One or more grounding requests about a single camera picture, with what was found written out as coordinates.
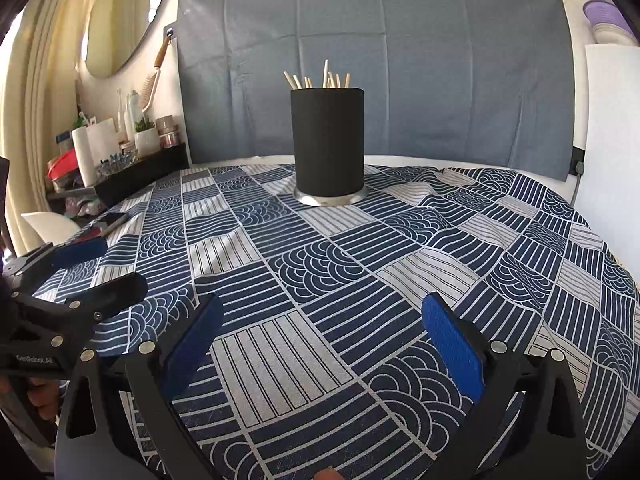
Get wooden hairbrush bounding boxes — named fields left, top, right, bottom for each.
left=140, top=35, right=171, bottom=113

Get paper towel roll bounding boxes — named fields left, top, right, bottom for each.
left=71, top=120, right=117, bottom=187

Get black cylindrical utensil holder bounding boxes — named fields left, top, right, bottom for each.
left=291, top=87, right=366, bottom=207

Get cream curtain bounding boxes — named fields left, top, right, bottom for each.
left=0, top=0, right=106, bottom=256

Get white chair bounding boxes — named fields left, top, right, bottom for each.
left=20, top=211, right=81, bottom=251

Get glass tray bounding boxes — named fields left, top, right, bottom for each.
left=97, top=152, right=138, bottom=178

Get white bowl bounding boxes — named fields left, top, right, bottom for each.
left=592, top=22, right=640, bottom=46

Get white spray bottle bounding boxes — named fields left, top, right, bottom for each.
left=125, top=90, right=142, bottom=146

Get black side shelf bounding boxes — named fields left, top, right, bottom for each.
left=47, top=142, right=191, bottom=208

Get oval wall mirror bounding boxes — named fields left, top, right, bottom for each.
left=82, top=0, right=170, bottom=79

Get pink candle jar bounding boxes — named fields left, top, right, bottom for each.
left=155, top=116, right=181, bottom=150

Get blue white patterned tablecloth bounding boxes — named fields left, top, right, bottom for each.
left=30, top=162, right=640, bottom=480

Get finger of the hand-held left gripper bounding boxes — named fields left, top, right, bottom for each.
left=7, top=236, right=110, bottom=287
left=19, top=272, right=150, bottom=339

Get purple colander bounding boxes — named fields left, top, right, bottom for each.
left=582, top=0, right=636, bottom=27

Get bunch of wooden chopsticks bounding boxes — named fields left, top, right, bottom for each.
left=283, top=58, right=351, bottom=91

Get small potted plant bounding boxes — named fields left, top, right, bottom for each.
left=134, top=117, right=160, bottom=157

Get person's left hand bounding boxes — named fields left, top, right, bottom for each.
left=24, top=379, right=65, bottom=412

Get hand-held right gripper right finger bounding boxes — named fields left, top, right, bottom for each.
left=421, top=292, right=587, bottom=480

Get red container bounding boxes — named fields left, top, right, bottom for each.
left=47, top=155, right=76, bottom=181

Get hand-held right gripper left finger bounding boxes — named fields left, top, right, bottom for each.
left=55, top=291, right=226, bottom=480

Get grey wall cloth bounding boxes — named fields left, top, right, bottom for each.
left=176, top=0, right=576, bottom=181

